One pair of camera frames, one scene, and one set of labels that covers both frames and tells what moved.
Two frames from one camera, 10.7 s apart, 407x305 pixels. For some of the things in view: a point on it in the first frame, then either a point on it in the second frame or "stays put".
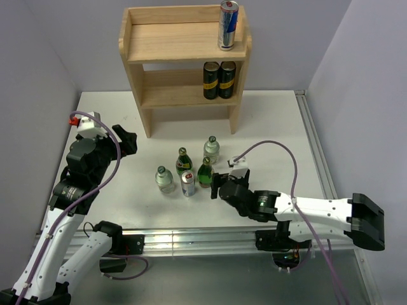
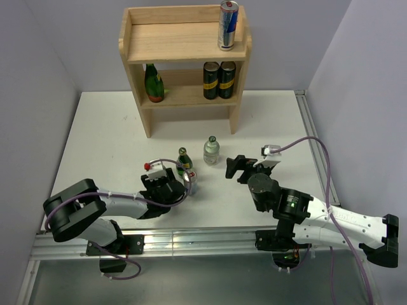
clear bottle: x=211 y=150 stays put
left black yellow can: x=210 y=80 stays put
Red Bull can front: x=187 y=182 stays put
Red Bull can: x=227 y=20 stays put
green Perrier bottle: x=183 y=162 stays put
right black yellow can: x=226 y=78 stays put
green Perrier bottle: x=205 y=173 → x=154 y=84
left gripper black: x=128 y=145 → x=149 y=184
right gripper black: x=217 y=178 → x=240 y=162
